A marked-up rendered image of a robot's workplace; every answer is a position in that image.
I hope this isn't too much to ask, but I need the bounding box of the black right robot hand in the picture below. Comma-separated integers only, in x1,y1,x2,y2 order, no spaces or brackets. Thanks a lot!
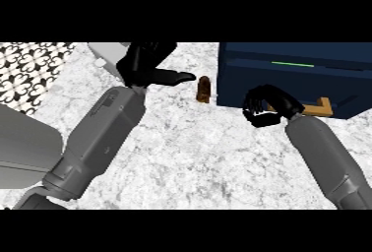
241,84,308,129

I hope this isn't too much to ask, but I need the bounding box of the wooden drawer handle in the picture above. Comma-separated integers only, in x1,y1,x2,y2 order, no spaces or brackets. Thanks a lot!
266,96,334,118

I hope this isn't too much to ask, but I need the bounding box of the dark blue drawer cabinet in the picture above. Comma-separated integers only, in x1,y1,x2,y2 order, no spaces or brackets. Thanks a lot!
216,41,372,120

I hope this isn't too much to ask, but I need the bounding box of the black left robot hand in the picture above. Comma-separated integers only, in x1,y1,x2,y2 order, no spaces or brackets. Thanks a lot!
116,41,198,89

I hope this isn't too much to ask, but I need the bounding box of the grey rounded panel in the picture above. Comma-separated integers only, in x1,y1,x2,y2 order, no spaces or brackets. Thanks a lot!
0,103,65,190

